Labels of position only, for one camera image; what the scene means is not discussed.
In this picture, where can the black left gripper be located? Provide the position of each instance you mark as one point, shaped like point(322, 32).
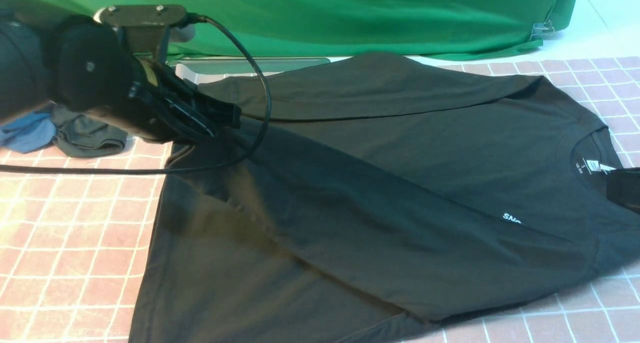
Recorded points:
point(136, 102)

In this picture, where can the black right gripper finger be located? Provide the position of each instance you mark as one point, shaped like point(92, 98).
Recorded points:
point(623, 188)

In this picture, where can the dark gray long-sleeve shirt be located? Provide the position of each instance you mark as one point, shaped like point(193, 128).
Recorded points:
point(387, 198)

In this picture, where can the dark crumpled garment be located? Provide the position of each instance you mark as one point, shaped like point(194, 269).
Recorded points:
point(79, 136)

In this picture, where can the green backdrop cloth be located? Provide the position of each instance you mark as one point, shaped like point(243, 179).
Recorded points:
point(452, 30)

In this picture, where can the pink checkered tablecloth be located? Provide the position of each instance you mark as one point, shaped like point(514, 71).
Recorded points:
point(73, 248)

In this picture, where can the blue crumpled garment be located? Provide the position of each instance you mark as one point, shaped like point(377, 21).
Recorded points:
point(32, 132)

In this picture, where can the metal binder clip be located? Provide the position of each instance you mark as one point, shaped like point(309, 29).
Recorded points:
point(542, 30)

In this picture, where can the teal metal rail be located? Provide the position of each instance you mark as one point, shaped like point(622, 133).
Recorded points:
point(237, 66)

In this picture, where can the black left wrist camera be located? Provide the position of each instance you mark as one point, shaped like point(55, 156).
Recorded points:
point(148, 29)

